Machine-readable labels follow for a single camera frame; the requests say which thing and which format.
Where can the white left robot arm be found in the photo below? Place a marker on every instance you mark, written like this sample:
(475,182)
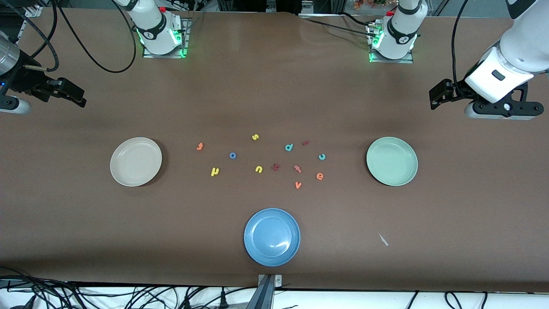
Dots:
(523,47)

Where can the metal camera stand bracket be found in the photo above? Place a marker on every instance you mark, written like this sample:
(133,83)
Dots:
(266,296)

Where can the beige brown plate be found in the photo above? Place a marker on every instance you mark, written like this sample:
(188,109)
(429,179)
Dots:
(136,162)

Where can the blue plate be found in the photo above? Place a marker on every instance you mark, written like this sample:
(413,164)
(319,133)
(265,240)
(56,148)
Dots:
(272,237)

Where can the orange artificial flowers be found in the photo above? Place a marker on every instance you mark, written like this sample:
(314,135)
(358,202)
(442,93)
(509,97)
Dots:
(364,4)

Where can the dark red letter k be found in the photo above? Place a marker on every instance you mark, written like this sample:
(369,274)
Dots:
(276,167)

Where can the aluminium frame profile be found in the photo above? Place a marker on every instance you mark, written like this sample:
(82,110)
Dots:
(34,10)

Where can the pale green plate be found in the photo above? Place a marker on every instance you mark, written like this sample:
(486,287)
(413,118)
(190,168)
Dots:
(392,161)

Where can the small white paper scrap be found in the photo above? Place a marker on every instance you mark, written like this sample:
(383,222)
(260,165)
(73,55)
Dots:
(383,240)

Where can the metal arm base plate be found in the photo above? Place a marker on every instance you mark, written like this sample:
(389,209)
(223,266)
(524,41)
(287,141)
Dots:
(185,38)
(407,60)

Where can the black power plug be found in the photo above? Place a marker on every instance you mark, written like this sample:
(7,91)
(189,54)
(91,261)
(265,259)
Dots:
(187,304)
(223,301)

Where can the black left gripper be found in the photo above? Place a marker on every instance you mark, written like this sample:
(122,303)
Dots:
(455,91)

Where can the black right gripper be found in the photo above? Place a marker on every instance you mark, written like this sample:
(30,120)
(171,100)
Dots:
(26,81)

